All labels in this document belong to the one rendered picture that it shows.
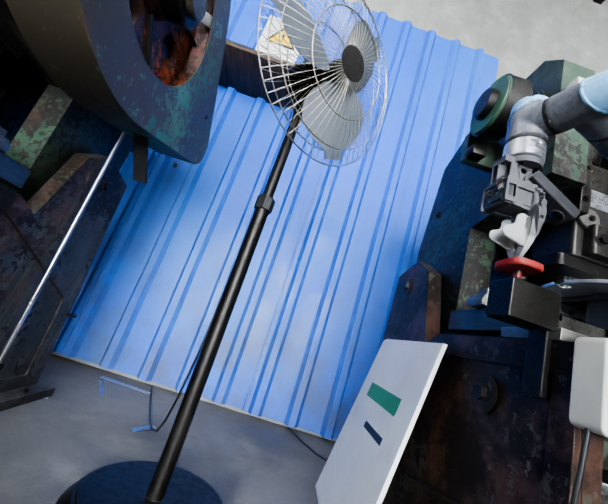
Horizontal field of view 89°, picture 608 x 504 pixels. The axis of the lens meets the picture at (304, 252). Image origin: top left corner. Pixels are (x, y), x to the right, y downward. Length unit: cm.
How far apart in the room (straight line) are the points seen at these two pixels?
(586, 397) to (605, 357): 6
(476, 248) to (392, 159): 131
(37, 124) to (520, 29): 353
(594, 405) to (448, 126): 229
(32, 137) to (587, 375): 147
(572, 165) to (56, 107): 151
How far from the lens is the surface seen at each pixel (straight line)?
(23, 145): 133
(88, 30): 94
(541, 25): 394
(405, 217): 220
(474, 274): 116
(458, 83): 299
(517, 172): 77
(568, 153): 107
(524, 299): 67
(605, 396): 63
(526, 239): 71
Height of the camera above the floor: 50
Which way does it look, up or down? 15 degrees up
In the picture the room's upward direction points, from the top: 18 degrees clockwise
